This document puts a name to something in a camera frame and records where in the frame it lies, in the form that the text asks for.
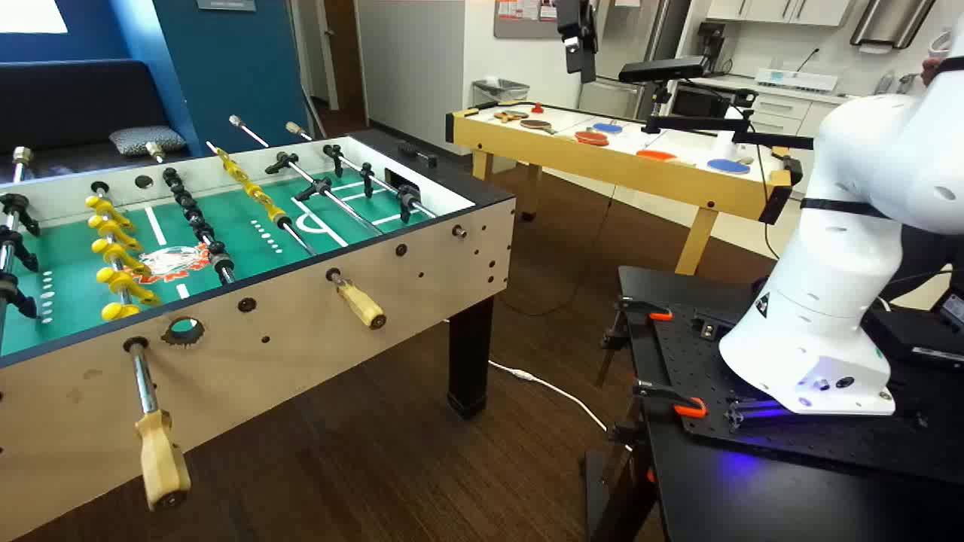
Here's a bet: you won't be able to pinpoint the light wooden spatula handle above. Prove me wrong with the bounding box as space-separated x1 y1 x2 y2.
206 140 392 333

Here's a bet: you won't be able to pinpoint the foosball rod with black players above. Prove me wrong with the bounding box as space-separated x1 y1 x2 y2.
0 146 45 324
226 111 384 237
143 140 238 290
283 119 444 225

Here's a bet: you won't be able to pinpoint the foosball rod with yellow players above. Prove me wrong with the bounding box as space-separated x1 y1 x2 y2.
84 178 195 512

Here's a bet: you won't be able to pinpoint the yellow air hockey table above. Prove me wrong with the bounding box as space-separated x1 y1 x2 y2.
446 98 809 281

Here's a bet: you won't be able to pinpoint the black orange bar clamp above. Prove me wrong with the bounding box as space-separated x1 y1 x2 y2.
601 299 679 356
631 376 710 426

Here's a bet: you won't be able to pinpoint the wooden foosball table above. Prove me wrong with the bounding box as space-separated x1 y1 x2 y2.
0 125 519 542

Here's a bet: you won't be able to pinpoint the brown wooden door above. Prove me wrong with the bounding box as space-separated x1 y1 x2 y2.
316 0 369 115

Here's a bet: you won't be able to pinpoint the black horizontal mounting bar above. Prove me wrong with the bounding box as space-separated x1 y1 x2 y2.
643 111 818 154

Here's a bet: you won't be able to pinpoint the white counter with drawers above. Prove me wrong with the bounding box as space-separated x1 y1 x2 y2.
690 71 857 146

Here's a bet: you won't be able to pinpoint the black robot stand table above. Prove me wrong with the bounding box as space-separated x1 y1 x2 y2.
583 265 964 542

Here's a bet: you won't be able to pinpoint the grey pillow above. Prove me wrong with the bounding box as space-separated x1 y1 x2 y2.
106 125 194 160

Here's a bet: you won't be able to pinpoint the black box on stand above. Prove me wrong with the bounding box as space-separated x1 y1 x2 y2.
863 290 964 370

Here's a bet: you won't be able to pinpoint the dark sofa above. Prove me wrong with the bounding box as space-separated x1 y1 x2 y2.
0 57 195 188

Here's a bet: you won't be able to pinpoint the white floor cable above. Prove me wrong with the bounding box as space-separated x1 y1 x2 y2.
487 359 618 438

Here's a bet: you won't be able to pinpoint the black camera on stand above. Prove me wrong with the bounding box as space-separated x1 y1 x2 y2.
555 0 603 83

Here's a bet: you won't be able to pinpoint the wall bulletin board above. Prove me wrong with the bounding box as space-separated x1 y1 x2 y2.
490 0 562 41

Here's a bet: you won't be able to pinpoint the black bar stereo camera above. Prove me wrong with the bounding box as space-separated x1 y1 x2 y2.
616 54 710 88

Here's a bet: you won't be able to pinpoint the white wall cabinets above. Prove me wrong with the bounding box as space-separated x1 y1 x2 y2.
705 0 857 31

